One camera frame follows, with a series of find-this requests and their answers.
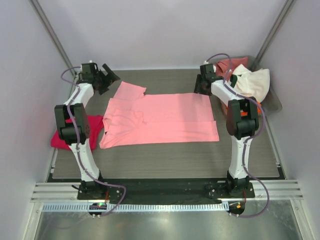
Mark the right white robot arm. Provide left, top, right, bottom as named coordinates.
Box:
left=194, top=63, right=259, bottom=198

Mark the left aluminium frame post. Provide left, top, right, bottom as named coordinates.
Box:
left=29, top=0, right=73, bottom=68

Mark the light pink t shirt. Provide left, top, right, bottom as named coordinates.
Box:
left=99, top=81, right=220, bottom=149

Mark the aluminium front rail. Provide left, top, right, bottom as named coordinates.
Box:
left=30, top=180, right=304, bottom=203

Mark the white t shirt green collar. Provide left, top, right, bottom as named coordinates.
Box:
left=228, top=64, right=270, bottom=103

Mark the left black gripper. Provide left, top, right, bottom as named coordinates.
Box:
left=94, top=64, right=120, bottom=95

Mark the orange t shirt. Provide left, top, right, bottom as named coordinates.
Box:
left=221, top=99, right=262, bottom=117

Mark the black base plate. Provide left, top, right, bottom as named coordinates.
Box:
left=72, top=178, right=255, bottom=205

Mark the dusty rose t shirt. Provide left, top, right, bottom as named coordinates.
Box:
left=214, top=56, right=249, bottom=78

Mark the aluminium frame post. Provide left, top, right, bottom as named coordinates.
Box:
left=29, top=0, right=73, bottom=68
left=256, top=0, right=297, bottom=62

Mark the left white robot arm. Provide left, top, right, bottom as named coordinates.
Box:
left=54, top=61, right=120, bottom=200

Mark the white slotted cable duct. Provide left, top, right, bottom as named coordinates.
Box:
left=42, top=201, right=229, bottom=213

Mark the grey plastic tray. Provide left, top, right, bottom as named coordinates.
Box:
left=214, top=56, right=282, bottom=115

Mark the folded magenta t shirt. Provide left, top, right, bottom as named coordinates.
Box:
left=50, top=115, right=104, bottom=151

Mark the right aluminium frame post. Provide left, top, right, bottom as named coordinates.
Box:
left=256, top=0, right=297, bottom=62

